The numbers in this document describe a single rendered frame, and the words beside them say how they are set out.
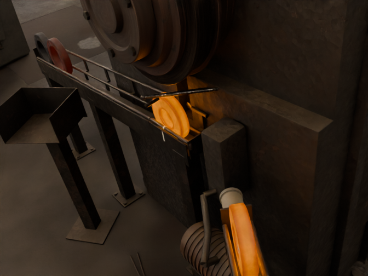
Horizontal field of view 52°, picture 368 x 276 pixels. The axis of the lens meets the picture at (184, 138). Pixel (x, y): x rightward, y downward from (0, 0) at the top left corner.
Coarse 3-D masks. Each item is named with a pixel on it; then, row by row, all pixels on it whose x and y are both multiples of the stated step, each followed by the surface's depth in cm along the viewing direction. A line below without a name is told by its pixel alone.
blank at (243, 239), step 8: (232, 208) 80; (240, 208) 79; (232, 216) 78; (240, 216) 77; (248, 216) 77; (232, 224) 82; (240, 224) 76; (248, 224) 75; (232, 232) 87; (240, 232) 75; (248, 232) 74; (240, 240) 74; (248, 240) 74; (240, 248) 74; (248, 248) 74; (240, 256) 74; (248, 256) 74; (256, 256) 74; (240, 264) 78; (248, 264) 74; (256, 264) 74; (240, 272) 81; (248, 272) 75; (256, 272) 76
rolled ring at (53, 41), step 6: (48, 42) 178; (54, 42) 174; (60, 42) 174; (48, 48) 183; (54, 48) 175; (60, 48) 173; (54, 54) 185; (60, 54) 173; (66, 54) 174; (54, 60) 186; (60, 60) 187; (66, 60) 175; (60, 66) 186; (66, 66) 176
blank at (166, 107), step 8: (168, 96) 113; (160, 104) 115; (168, 104) 111; (176, 104) 111; (160, 112) 119; (168, 112) 114; (176, 112) 110; (184, 112) 112; (160, 120) 121; (168, 120) 121; (176, 120) 112; (184, 120) 112; (176, 128) 114; (184, 128) 113; (184, 136) 116
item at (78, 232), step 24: (24, 96) 156; (48, 96) 153; (72, 96) 144; (0, 120) 144; (24, 120) 157; (48, 120) 154; (72, 120) 145; (48, 144) 151; (72, 168) 160; (72, 192) 168; (96, 216) 182; (96, 240) 176
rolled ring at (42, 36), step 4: (40, 32) 190; (36, 36) 190; (40, 36) 187; (44, 36) 187; (36, 40) 193; (40, 40) 188; (44, 40) 186; (36, 44) 198; (40, 44) 197; (44, 44) 186; (40, 48) 198; (44, 48) 200; (40, 52) 199; (44, 52) 200; (48, 52) 187; (44, 56) 200; (48, 56) 200; (48, 60) 199; (52, 60) 190
